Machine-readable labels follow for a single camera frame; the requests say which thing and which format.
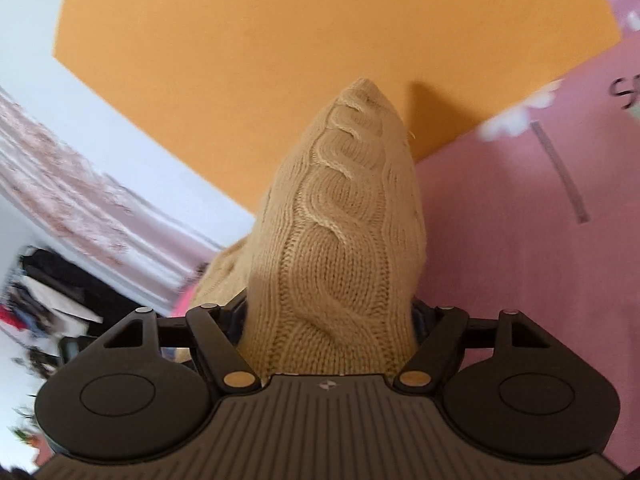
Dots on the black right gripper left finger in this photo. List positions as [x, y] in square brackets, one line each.
[146, 386]

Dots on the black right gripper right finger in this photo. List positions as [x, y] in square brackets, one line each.
[508, 387]

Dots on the mustard cable-knit sweater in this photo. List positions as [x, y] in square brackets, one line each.
[332, 263]

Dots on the clothes rack with garments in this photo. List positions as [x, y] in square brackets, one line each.
[45, 297]

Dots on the potted green plant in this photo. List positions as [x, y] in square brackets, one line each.
[39, 366]

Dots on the pink printed bed sheet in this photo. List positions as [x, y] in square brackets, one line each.
[544, 219]

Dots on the silver lace-trimmed curtain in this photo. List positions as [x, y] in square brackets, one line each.
[93, 218]

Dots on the orange headboard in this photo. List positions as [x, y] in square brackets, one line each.
[228, 85]

